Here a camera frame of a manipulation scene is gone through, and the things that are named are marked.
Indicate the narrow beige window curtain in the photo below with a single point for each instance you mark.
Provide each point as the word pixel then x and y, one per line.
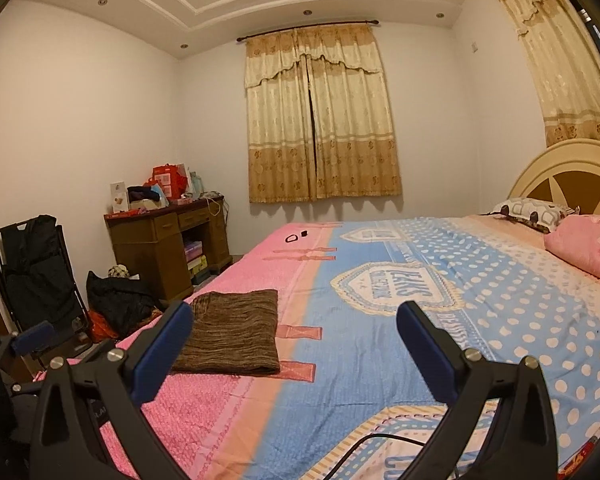
pixel 565 60

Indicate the black band loop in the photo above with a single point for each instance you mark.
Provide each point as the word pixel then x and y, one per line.
pixel 292 239

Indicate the long dark curtain rod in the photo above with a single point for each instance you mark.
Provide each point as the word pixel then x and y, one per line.
pixel 305 28

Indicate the pale paper bag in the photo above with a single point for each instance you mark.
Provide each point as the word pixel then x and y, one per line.
pixel 194 180

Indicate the black bag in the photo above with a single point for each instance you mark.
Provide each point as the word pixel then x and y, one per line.
pixel 122 302

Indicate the dark clothes pile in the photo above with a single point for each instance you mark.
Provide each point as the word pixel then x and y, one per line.
pixel 142 192

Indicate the brown wooden desk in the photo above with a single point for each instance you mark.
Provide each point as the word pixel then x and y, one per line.
pixel 150 250

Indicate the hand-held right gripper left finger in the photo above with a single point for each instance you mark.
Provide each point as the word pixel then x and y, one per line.
pixel 160 352

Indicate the wide beige window curtain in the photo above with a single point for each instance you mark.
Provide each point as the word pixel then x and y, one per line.
pixel 350 110

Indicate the brown knitted sweater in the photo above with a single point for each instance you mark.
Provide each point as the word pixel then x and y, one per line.
pixel 230 330

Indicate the cream wooden headboard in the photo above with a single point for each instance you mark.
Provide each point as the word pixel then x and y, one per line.
pixel 580 152

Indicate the blue pink printed bed sheet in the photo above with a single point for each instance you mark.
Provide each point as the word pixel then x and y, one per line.
pixel 360 350

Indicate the grey patterned pillow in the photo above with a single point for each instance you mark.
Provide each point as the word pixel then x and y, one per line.
pixel 530 210

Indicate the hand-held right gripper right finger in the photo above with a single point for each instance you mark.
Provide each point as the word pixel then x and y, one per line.
pixel 425 355

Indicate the orange bag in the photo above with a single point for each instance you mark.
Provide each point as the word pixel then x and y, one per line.
pixel 102 327

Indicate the stack of boxes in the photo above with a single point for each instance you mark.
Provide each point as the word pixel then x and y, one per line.
pixel 195 257

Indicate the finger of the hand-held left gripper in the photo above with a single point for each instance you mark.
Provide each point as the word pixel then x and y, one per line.
pixel 35 336

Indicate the white printed box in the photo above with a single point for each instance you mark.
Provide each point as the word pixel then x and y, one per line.
pixel 118 197

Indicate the pink pillow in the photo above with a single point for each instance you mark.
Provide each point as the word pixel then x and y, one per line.
pixel 585 245

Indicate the black folding chair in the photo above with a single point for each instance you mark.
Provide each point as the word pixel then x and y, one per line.
pixel 35 270

